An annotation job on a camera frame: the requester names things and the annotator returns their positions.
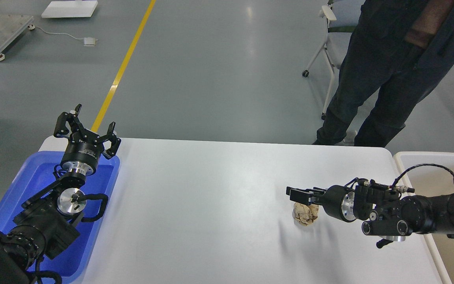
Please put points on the person in dark clothes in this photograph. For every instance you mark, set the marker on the person in dark clothes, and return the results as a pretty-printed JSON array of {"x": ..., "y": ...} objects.
[{"x": 400, "y": 48}]

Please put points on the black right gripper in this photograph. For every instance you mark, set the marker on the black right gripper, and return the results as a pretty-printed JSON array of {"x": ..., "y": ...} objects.
[{"x": 337, "y": 201}]

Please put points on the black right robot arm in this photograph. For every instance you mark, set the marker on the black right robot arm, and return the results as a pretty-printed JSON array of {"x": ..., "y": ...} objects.
[{"x": 391, "y": 212}]

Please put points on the white power adapter with cable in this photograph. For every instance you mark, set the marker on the white power adapter with cable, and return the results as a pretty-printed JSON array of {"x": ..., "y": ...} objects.
[{"x": 86, "y": 41}]

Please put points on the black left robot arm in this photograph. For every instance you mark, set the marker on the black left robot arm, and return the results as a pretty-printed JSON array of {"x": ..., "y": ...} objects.
[{"x": 47, "y": 226}]

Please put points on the blue plastic bin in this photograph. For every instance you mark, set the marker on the blue plastic bin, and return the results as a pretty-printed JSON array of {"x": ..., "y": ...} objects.
[{"x": 37, "y": 173}]

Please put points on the white grey office chair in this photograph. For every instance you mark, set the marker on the white grey office chair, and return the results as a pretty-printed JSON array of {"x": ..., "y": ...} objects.
[{"x": 340, "y": 17}]

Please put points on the brown paper ball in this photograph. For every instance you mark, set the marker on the brown paper ball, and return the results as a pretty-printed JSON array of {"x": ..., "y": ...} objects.
[{"x": 305, "y": 214}]

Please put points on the white flat board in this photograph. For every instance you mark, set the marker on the white flat board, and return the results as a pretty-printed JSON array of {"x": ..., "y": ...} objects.
[{"x": 70, "y": 9}]

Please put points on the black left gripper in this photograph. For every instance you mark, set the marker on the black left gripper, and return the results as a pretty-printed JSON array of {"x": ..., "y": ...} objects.
[{"x": 83, "y": 151}]

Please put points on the metal wheeled platform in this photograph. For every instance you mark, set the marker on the metal wheeled platform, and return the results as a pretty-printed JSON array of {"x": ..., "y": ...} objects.
[{"x": 11, "y": 26}]

